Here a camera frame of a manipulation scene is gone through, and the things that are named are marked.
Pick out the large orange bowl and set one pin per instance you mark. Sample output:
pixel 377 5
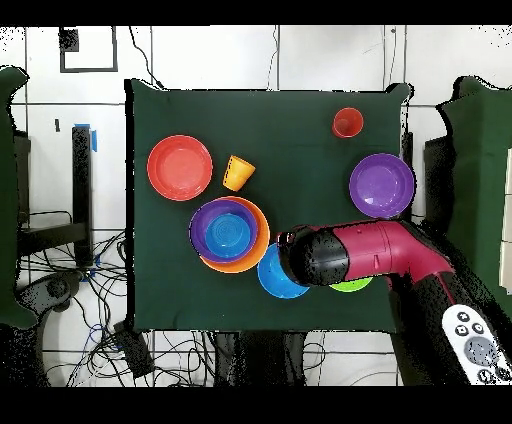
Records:
pixel 262 240

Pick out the blue tape strip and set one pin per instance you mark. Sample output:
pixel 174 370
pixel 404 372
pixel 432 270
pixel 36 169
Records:
pixel 94 142

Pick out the purple bowl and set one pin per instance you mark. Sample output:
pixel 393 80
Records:
pixel 382 186
pixel 198 232

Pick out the green bowl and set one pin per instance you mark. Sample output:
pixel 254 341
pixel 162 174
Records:
pixel 352 286

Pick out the black power brick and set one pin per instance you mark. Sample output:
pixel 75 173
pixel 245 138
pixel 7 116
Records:
pixel 134 350

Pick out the red shallow bowl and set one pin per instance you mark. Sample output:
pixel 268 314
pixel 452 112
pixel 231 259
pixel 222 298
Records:
pixel 180 167

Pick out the green cloth side table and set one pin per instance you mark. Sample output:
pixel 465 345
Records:
pixel 8 200
pixel 480 180

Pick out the black metal stand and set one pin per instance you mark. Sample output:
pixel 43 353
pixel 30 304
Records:
pixel 82 192

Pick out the red cup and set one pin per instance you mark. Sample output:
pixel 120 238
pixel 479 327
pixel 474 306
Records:
pixel 348 122

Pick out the white box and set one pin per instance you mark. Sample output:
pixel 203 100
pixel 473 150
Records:
pixel 507 260

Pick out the small translucent blue bowl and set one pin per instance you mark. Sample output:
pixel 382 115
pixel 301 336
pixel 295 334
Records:
pixel 228 236

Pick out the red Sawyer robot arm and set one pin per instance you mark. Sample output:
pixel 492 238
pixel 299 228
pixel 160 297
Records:
pixel 380 248

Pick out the orange cup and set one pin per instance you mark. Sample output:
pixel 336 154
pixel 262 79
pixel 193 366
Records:
pixel 238 172

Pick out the dark green tablecloth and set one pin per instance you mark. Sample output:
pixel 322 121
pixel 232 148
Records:
pixel 260 132

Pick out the black pedestal leg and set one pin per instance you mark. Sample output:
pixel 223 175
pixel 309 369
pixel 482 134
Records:
pixel 56 288

